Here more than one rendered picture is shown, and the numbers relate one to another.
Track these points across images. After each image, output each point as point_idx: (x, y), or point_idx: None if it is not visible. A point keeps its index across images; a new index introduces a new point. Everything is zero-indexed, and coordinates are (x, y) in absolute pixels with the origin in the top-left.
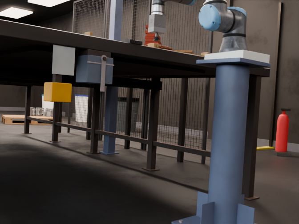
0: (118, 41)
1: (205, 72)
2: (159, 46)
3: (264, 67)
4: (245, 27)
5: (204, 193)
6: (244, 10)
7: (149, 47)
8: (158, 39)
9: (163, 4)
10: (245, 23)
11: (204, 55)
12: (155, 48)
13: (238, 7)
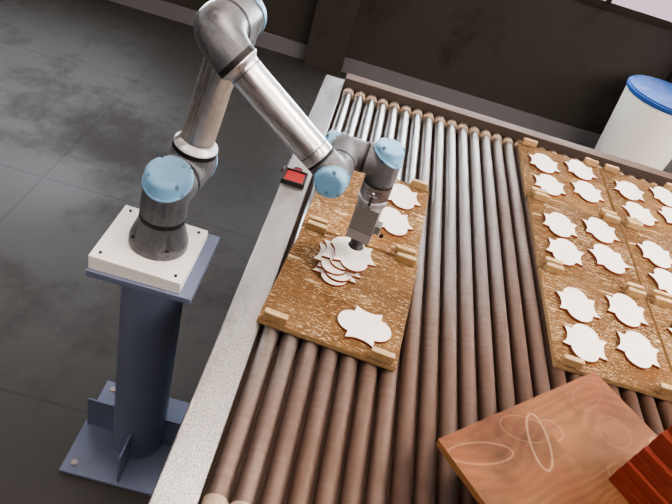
0: (290, 161)
1: (344, 463)
2: (306, 226)
3: (150, 499)
4: (140, 199)
5: (180, 423)
6: (146, 168)
7: (277, 192)
8: (350, 243)
9: (364, 178)
10: (141, 191)
11: (264, 303)
12: (274, 199)
13: (156, 158)
